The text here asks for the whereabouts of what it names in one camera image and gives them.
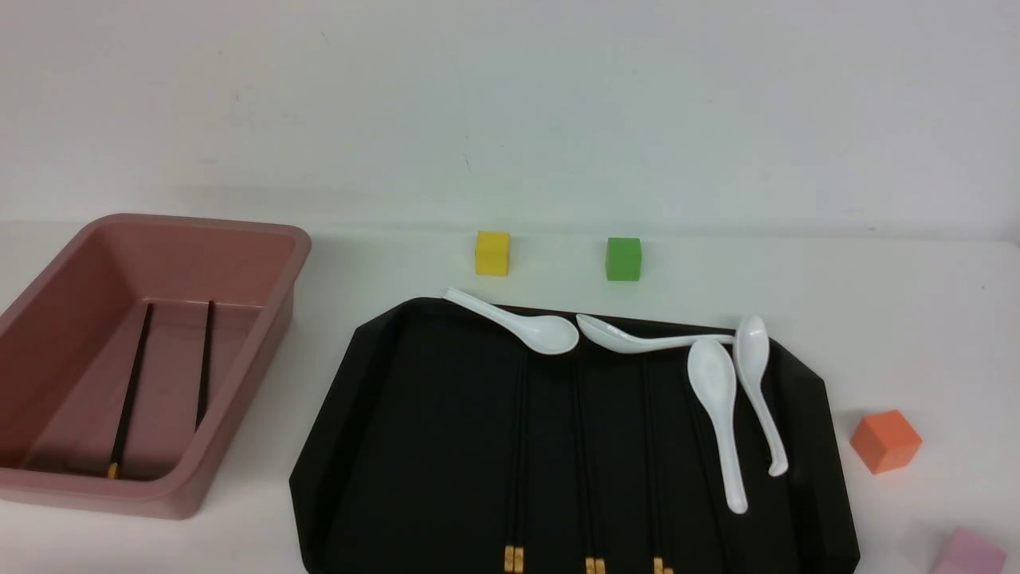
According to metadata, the plain black chopstick bin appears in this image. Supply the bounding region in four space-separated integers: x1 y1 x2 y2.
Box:
194 301 215 431

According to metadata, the white spoon centre right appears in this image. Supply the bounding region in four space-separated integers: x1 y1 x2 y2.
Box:
686 340 749 513

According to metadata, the black chopstick gold tip bin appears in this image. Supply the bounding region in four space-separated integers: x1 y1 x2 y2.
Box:
106 302 154 480

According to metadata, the white spoon left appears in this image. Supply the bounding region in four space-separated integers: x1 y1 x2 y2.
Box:
443 288 580 356

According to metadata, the yellow cube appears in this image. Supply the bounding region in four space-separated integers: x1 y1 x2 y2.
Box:
474 231 511 277

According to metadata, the green cube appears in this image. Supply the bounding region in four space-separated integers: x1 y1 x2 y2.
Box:
605 237 642 282

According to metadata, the white spoon far right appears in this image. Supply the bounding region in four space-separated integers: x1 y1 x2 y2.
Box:
733 315 788 477

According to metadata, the black octagonal tray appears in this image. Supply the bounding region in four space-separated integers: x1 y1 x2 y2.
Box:
290 297 861 573

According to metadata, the pink cube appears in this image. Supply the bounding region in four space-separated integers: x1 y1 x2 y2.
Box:
930 527 1006 573

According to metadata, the white spoon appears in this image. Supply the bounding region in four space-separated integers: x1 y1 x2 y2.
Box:
733 315 788 477
443 288 580 356
575 315 735 355
686 340 749 513

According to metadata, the pink plastic bin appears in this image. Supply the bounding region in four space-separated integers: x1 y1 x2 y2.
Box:
1 214 311 519

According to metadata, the white spoon top middle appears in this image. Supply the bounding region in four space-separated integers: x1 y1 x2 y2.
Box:
575 315 735 355

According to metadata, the orange cube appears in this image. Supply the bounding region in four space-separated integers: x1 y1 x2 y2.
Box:
851 408 923 474

